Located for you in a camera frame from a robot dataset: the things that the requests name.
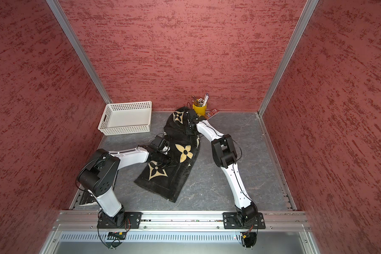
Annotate pens in cup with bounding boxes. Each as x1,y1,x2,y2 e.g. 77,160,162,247
192,93,209,108

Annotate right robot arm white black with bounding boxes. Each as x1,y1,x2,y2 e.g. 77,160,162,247
186,110,259,229

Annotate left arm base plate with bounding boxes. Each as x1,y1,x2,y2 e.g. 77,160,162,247
97,211,142,230

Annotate yellow pen cup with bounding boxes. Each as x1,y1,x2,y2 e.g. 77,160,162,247
193,105,207,116

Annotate corner aluminium post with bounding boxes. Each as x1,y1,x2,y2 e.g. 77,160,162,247
258,0,319,119
46,0,112,104

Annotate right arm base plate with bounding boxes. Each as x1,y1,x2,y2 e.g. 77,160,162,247
222,212,266,230

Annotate right corner aluminium post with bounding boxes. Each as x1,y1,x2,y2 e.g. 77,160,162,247
258,0,319,119

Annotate black pillowcase with beige flowers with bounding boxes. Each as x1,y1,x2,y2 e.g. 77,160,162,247
134,106,200,203

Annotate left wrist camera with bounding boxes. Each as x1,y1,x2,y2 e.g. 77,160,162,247
149,135,169,153

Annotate red flat box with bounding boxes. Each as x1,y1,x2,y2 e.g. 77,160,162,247
204,109,219,120

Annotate left corner aluminium post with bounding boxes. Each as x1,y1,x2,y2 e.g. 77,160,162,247
46,0,112,104

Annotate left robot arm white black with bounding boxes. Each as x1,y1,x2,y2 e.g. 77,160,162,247
77,146,173,228

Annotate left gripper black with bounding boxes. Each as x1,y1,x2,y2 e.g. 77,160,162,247
155,150,177,169

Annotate white perforated plastic basket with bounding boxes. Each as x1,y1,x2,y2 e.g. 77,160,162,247
98,101,152,136

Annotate dark book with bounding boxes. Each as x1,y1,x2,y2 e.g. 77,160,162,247
78,192,97,206

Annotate aluminium front rail frame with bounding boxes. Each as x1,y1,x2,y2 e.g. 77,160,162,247
42,210,320,254

